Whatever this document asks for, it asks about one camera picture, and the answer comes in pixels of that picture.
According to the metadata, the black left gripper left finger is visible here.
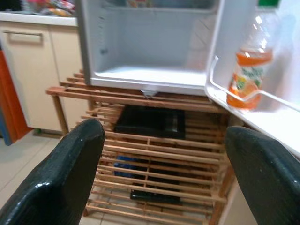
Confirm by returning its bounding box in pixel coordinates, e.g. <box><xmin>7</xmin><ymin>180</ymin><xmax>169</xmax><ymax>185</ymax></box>
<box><xmin>0</xmin><ymin>118</ymin><xmax>105</xmax><ymax>225</ymax></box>

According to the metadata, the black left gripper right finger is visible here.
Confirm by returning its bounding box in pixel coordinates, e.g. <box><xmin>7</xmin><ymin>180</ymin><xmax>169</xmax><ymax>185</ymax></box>
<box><xmin>225</xmin><ymin>126</ymin><xmax>300</xmax><ymax>225</ymax></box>

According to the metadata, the orange juice bottle green cap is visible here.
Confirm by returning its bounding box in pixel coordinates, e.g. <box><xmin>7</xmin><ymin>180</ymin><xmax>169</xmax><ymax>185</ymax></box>
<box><xmin>226</xmin><ymin>9</ymin><xmax>275</xmax><ymax>111</ymax></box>

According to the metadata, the large blue board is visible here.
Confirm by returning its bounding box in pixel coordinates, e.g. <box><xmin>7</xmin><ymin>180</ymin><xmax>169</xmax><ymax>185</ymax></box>
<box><xmin>0</xmin><ymin>110</ymin><xmax>13</xmax><ymax>146</ymax></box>

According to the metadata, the blue box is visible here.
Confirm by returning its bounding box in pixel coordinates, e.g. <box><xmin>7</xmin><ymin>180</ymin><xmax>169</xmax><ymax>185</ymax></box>
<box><xmin>114</xmin><ymin>155</ymin><xmax>143</xmax><ymax>179</ymax></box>

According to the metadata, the orange board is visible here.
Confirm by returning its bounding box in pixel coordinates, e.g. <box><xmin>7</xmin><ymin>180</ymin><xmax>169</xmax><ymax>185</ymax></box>
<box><xmin>0</xmin><ymin>49</ymin><xmax>33</xmax><ymax>143</ymax></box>

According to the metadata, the flat black object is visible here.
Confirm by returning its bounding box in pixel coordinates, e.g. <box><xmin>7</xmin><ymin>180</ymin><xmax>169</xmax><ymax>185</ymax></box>
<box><xmin>130</xmin><ymin>188</ymin><xmax>182</xmax><ymax>206</ymax></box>

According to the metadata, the cream kitchen cabinet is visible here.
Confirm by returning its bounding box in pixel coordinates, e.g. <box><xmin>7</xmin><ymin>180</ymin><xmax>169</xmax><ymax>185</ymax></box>
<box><xmin>0</xmin><ymin>11</ymin><xmax>94</xmax><ymax>134</ymax></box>

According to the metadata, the black tray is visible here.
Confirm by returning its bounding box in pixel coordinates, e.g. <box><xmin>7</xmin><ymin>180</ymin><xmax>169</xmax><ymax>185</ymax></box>
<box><xmin>114</xmin><ymin>105</ymin><xmax>186</xmax><ymax>139</ymax></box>

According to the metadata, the wooden slatted rack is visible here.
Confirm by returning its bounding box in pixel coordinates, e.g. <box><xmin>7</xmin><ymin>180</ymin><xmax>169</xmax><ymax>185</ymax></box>
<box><xmin>45</xmin><ymin>69</ymin><xmax>237</xmax><ymax>220</ymax></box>

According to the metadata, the snack pack with buns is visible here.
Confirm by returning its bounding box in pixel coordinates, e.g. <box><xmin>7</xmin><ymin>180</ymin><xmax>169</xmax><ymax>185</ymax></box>
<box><xmin>45</xmin><ymin>1</ymin><xmax>75</xmax><ymax>17</ymax></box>

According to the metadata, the pink lidded clear container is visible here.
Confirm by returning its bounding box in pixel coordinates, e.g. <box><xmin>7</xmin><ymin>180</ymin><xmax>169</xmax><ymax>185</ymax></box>
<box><xmin>27</xmin><ymin>0</ymin><xmax>46</xmax><ymax>9</ymax></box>

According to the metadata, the steel cabinet handle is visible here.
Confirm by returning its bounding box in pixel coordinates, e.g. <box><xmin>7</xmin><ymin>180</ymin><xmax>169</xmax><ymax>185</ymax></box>
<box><xmin>2</xmin><ymin>30</ymin><xmax>45</xmax><ymax>45</ymax></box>

